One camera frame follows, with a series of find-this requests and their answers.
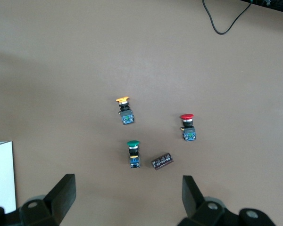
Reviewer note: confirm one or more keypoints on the yellow mushroom push button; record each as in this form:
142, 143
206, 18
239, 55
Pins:
126, 116

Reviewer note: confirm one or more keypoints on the black cylindrical capacitor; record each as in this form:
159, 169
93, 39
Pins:
162, 161

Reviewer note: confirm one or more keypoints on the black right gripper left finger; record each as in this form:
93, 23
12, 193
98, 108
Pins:
59, 197

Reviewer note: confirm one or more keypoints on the red mushroom push button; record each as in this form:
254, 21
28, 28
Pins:
188, 131

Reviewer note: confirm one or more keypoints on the green mushroom push button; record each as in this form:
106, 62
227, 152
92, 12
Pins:
134, 153

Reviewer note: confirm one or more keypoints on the white bin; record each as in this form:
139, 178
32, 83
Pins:
2, 176

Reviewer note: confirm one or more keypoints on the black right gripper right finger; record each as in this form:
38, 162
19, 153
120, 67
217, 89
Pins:
193, 200

